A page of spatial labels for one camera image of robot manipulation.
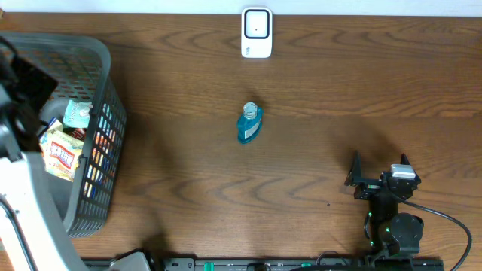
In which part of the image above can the black right camera cable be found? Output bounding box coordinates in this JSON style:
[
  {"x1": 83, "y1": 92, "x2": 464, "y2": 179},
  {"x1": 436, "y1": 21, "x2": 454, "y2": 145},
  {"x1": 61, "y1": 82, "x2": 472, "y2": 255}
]
[{"x1": 383, "y1": 180, "x2": 473, "y2": 271}]

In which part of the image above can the blue mouthwash bottle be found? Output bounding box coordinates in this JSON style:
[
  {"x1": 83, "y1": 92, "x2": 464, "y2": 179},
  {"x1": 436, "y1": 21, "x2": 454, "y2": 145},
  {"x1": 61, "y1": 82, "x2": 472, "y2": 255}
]
[{"x1": 236, "y1": 102, "x2": 264, "y2": 144}]

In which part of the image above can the red orange chocolate bar wrapper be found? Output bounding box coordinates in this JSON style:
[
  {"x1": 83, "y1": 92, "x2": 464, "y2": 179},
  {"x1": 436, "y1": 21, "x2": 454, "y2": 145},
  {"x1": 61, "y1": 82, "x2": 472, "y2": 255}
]
[{"x1": 63, "y1": 128, "x2": 87, "y2": 141}]

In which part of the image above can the black mounting rail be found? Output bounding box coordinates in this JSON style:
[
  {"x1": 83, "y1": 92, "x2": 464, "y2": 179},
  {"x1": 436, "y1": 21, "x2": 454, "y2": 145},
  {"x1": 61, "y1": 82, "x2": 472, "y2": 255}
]
[{"x1": 148, "y1": 255, "x2": 444, "y2": 271}]

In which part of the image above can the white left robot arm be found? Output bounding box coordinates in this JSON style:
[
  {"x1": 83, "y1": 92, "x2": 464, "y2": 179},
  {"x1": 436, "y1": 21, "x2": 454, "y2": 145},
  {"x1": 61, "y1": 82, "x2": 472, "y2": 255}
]
[{"x1": 1, "y1": 38, "x2": 86, "y2": 270}]

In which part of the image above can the mint green wipes pack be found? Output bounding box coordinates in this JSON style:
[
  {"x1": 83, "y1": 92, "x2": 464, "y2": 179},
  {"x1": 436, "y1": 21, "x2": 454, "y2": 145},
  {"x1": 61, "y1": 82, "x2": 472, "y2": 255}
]
[{"x1": 63, "y1": 100, "x2": 93, "y2": 129}]

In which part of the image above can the grey plastic lattice basket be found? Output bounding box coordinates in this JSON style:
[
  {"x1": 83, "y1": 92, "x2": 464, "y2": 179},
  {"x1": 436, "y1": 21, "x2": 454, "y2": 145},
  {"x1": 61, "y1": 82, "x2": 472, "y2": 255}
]
[{"x1": 1, "y1": 32, "x2": 127, "y2": 238}]

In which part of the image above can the yellow snack chips bag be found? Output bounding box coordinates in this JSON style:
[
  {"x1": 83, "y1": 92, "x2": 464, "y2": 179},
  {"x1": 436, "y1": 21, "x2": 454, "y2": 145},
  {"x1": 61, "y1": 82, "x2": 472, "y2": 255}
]
[{"x1": 39, "y1": 117, "x2": 84, "y2": 182}]

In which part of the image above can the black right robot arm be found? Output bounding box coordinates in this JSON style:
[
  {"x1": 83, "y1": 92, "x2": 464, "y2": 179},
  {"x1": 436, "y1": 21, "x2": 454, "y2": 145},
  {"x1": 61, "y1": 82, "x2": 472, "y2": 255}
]
[{"x1": 344, "y1": 152, "x2": 424, "y2": 258}]

